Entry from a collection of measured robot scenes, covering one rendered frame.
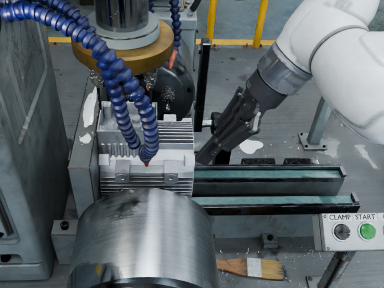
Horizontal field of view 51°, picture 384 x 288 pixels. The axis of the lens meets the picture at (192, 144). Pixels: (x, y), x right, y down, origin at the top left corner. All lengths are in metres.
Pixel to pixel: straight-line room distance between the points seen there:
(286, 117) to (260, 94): 0.76
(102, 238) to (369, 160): 0.99
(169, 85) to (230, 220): 0.38
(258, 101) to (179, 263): 0.31
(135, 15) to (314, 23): 0.28
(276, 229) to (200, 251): 0.45
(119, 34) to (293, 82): 0.30
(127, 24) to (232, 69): 1.04
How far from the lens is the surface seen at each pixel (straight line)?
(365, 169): 1.38
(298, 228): 1.09
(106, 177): 0.85
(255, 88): 0.73
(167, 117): 0.96
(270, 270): 1.04
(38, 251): 0.93
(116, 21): 0.69
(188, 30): 1.23
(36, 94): 0.89
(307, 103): 1.57
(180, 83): 1.05
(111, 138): 0.83
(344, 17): 0.65
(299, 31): 0.67
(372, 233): 0.84
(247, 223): 1.03
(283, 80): 0.70
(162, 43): 0.71
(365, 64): 0.57
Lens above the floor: 1.68
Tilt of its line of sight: 42 degrees down
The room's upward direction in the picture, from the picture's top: 5 degrees clockwise
